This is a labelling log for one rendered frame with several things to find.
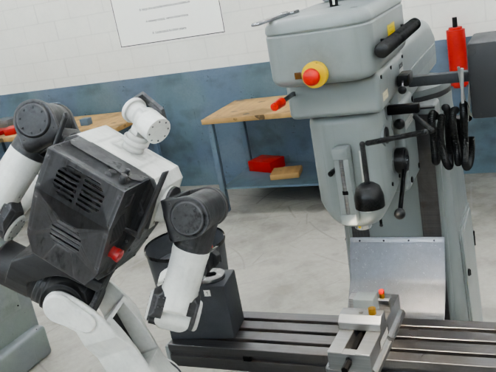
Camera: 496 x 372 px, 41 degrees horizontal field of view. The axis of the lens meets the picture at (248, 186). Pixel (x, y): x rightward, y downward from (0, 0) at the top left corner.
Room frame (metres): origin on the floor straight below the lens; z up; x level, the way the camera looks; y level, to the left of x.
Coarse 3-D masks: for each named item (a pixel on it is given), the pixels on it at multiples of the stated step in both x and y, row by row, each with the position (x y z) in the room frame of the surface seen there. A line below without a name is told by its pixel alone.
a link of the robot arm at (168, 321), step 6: (162, 312) 1.46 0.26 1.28; (150, 318) 1.46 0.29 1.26; (156, 318) 1.46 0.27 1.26; (162, 318) 1.46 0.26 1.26; (168, 318) 1.46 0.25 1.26; (174, 318) 1.46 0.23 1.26; (180, 318) 1.45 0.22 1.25; (186, 318) 1.45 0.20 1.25; (156, 324) 1.48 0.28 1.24; (162, 324) 1.47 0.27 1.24; (168, 324) 1.46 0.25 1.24; (174, 324) 1.46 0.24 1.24; (180, 324) 1.46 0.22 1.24; (186, 324) 1.46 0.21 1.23; (174, 330) 1.48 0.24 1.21; (180, 330) 1.48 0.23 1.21
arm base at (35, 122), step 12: (24, 108) 1.54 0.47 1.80; (36, 108) 1.54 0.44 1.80; (48, 108) 1.54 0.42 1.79; (24, 120) 1.54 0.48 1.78; (36, 120) 1.53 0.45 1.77; (48, 120) 1.53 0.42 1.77; (72, 120) 1.66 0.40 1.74; (24, 132) 1.53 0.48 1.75; (36, 132) 1.52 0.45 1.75; (48, 132) 1.53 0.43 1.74; (72, 132) 1.60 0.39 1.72; (24, 144) 1.53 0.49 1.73; (36, 144) 1.53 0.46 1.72; (48, 144) 1.54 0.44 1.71
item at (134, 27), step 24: (120, 0) 6.99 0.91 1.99; (144, 0) 6.88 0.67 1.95; (168, 0) 6.76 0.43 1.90; (192, 0) 6.65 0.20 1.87; (216, 0) 6.54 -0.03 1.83; (120, 24) 7.02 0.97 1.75; (144, 24) 6.90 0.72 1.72; (168, 24) 6.78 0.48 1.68; (192, 24) 6.67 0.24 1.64; (216, 24) 6.56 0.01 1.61
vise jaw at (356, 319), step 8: (344, 312) 1.73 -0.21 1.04; (352, 312) 1.72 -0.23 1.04; (360, 312) 1.71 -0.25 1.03; (376, 312) 1.69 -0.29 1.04; (384, 312) 1.70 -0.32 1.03; (344, 320) 1.70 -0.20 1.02; (352, 320) 1.69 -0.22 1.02; (360, 320) 1.68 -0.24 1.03; (368, 320) 1.67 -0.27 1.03; (376, 320) 1.66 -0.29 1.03; (384, 320) 1.69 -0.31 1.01; (344, 328) 1.70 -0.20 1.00; (352, 328) 1.69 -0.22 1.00; (360, 328) 1.68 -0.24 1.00; (368, 328) 1.67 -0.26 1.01; (376, 328) 1.65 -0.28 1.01
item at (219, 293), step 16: (224, 272) 1.96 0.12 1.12; (208, 288) 1.90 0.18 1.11; (224, 288) 1.89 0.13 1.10; (208, 304) 1.91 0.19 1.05; (224, 304) 1.89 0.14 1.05; (240, 304) 1.99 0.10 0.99; (208, 320) 1.91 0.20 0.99; (224, 320) 1.89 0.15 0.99; (240, 320) 1.96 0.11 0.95; (176, 336) 1.95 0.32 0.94; (192, 336) 1.93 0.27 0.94; (208, 336) 1.91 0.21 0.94; (224, 336) 1.90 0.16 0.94
